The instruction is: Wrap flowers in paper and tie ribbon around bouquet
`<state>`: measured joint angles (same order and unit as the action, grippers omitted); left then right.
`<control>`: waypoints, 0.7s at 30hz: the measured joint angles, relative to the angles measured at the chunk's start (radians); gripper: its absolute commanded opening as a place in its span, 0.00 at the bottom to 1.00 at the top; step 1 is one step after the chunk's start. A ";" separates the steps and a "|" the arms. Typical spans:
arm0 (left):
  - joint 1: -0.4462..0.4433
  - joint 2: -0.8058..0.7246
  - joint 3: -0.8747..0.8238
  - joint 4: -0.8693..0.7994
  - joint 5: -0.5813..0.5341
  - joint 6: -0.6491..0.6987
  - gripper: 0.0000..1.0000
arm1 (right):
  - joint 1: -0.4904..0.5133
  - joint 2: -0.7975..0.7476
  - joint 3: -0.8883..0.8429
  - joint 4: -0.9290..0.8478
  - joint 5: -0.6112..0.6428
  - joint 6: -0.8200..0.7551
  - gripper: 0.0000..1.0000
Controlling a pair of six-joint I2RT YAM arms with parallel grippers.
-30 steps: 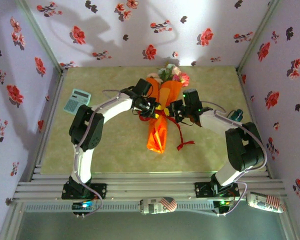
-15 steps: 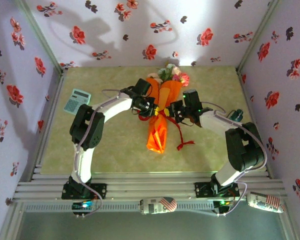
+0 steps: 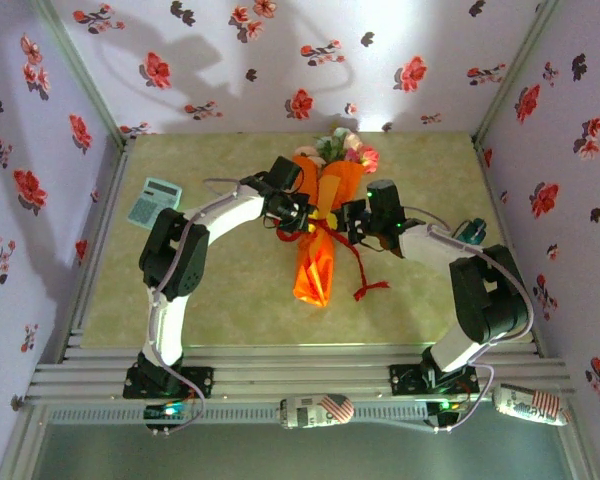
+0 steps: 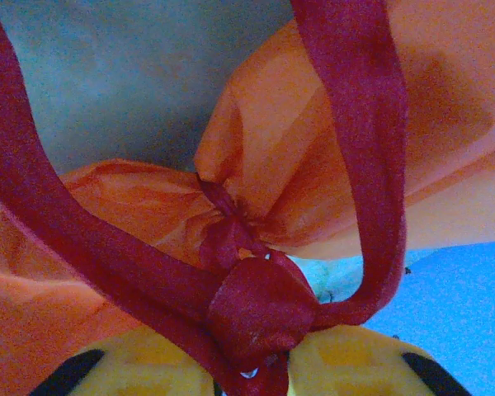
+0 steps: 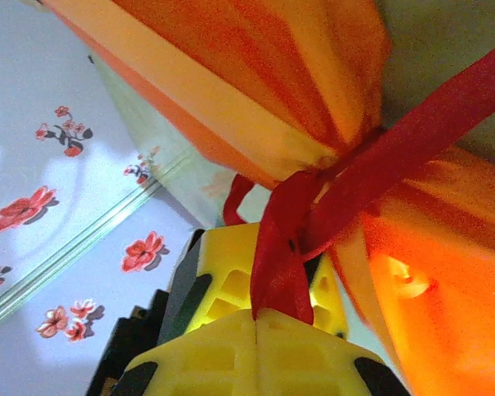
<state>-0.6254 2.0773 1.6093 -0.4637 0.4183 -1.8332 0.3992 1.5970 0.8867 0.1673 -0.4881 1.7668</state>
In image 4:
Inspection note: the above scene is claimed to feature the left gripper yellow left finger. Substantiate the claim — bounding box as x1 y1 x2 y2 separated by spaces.
31 325 218 396

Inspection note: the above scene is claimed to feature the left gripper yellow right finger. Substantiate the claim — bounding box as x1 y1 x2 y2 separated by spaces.
286 323 474 396

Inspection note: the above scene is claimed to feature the red ribbon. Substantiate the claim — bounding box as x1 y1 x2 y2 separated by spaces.
0 0 409 396

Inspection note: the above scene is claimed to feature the orange wrapping paper sheet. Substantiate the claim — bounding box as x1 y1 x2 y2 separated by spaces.
0 0 495 396

